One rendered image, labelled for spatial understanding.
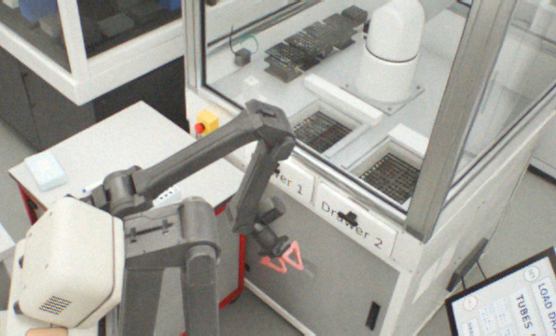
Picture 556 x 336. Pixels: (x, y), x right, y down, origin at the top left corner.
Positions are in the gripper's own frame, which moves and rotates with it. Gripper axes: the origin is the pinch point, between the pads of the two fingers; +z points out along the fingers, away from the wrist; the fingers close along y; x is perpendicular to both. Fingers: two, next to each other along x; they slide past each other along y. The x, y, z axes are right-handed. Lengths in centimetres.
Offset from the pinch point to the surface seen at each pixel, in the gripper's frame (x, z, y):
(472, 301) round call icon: -13, 28, -41
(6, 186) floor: 12, -86, 174
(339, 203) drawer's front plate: -26.2, -3.1, -0.8
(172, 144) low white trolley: -20, -49, 53
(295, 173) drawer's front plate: -27.3, -17.3, 10.2
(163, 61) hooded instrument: -50, -78, 72
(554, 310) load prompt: -13, 32, -62
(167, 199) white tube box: 2, -36, 35
